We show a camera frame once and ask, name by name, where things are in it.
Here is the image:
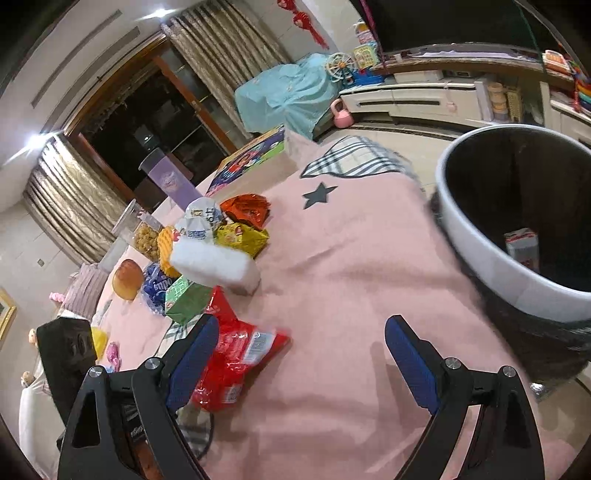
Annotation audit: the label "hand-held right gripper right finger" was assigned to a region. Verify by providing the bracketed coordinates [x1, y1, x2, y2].
[385, 315, 546, 480]

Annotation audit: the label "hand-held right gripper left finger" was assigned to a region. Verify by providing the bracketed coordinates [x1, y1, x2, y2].
[58, 314, 221, 480]

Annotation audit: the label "red snack packet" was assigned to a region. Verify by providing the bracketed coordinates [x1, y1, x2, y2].
[190, 286, 291, 413]

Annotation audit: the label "white tissue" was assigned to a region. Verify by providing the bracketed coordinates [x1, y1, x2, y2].
[170, 239, 262, 296]

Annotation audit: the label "yellow foam fruit net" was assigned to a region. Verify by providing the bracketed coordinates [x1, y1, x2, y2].
[156, 226, 182, 278]

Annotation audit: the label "white rimmed black trash bin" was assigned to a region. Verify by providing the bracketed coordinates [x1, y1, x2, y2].
[429, 122, 591, 398]

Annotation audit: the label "yellow snack packet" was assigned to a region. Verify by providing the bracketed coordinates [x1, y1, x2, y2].
[216, 222, 271, 257]

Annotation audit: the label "white blue wrapper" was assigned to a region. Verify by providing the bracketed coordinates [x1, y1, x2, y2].
[185, 196, 228, 228]
[174, 216, 219, 246]

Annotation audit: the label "yellow toy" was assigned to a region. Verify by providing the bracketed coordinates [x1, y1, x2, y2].
[90, 326, 110, 366]

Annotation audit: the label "green carton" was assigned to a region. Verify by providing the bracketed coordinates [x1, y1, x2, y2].
[164, 275, 214, 326]

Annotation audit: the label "purple striped cushion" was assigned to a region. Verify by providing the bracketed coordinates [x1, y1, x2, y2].
[64, 262, 108, 320]

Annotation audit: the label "blue cookie packet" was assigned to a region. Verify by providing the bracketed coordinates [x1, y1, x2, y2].
[142, 262, 180, 317]

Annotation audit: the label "orange bun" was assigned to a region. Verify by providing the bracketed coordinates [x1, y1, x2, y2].
[113, 259, 145, 301]

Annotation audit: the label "pink star blanket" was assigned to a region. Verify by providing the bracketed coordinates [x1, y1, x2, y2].
[92, 134, 573, 480]

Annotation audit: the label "clear snack jar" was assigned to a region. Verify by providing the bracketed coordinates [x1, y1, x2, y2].
[132, 220, 163, 262]

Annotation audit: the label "beige patterned curtain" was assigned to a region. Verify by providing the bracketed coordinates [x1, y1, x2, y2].
[161, 0, 297, 141]
[22, 134, 122, 265]

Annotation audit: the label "small red white carton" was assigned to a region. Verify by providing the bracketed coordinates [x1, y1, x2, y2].
[504, 227, 540, 273]

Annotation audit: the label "orange knitted object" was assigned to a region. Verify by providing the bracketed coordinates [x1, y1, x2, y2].
[220, 194, 271, 232]

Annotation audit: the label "clear purple pitcher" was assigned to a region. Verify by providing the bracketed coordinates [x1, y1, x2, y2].
[138, 148, 198, 209]

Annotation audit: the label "colourful puzzle box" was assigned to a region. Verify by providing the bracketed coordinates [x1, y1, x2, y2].
[205, 124, 288, 198]

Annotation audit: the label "pink kettlebell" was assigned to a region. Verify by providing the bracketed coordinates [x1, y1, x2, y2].
[331, 98, 356, 129]

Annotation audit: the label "white television cabinet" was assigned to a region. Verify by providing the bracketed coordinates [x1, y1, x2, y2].
[339, 43, 591, 144]

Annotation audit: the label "stacked round bowls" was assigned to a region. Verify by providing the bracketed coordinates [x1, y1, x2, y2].
[488, 82, 509, 121]

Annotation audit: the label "light blue cloth cover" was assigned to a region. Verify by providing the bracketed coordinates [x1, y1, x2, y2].
[234, 52, 345, 140]

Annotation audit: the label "ferris wheel toy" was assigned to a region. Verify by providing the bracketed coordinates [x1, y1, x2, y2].
[322, 51, 356, 86]

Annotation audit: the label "colourful toy house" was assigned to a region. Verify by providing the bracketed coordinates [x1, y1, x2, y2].
[353, 20, 385, 77]

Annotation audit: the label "pink toy phone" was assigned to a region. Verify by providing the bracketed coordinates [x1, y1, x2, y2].
[543, 48, 571, 73]

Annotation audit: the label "black television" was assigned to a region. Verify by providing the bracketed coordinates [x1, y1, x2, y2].
[350, 0, 560, 55]

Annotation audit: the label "red hanging ornament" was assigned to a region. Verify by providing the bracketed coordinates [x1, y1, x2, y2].
[277, 0, 331, 51]

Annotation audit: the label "rainbow stacking ring toy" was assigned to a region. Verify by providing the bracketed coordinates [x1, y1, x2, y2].
[571, 59, 591, 114]

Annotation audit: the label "green hanging cord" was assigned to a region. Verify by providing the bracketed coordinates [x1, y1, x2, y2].
[512, 0, 540, 52]

